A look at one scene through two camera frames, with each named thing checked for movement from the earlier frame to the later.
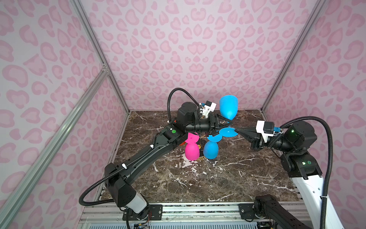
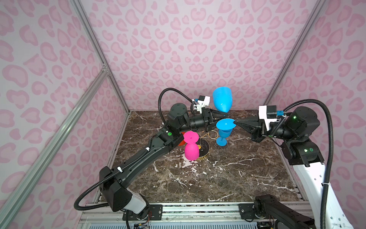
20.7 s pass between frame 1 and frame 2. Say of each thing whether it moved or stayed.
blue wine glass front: moved
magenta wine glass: stayed
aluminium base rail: stayed
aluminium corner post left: stayed
